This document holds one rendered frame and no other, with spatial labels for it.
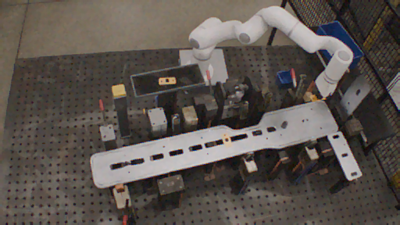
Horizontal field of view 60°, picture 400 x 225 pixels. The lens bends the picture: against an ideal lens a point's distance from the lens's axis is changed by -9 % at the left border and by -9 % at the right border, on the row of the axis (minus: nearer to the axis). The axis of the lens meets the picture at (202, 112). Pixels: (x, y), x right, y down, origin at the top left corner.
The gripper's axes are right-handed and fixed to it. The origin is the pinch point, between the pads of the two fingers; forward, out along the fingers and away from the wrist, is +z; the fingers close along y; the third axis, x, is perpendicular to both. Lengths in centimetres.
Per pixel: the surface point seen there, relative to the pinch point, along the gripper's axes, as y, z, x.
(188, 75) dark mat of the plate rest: -34, 12, -58
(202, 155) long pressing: 4, 28, -61
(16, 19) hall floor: -230, 128, -178
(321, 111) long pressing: -3.3, 27.4, 15.0
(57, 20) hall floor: -215, 128, -135
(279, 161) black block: 17.5, 30.9, -21.5
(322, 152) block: 20.2, 30.0, 4.6
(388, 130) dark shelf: 22, 24, 51
